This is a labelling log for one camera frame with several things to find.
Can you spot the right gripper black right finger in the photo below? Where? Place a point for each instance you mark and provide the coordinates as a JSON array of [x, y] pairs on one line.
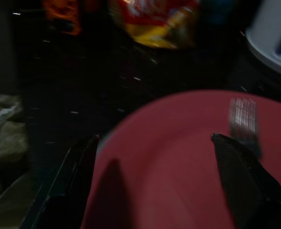
[[250, 190]]

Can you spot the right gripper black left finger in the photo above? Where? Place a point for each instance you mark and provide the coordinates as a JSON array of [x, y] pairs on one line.
[[64, 190]]

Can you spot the pink round plate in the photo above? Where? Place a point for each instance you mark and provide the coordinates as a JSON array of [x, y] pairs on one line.
[[169, 143]]

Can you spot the green woven sack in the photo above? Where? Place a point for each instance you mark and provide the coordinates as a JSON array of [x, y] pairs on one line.
[[4, 143]]

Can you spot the silver metal fork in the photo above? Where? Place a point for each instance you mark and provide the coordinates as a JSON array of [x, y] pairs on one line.
[[242, 114]]

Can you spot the white plate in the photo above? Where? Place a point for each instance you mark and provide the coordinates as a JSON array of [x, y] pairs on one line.
[[271, 28]]

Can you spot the orange packet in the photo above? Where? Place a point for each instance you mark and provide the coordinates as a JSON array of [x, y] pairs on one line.
[[64, 14]]

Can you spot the yellow red snack bag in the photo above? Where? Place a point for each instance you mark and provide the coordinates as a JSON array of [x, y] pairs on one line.
[[154, 21]]

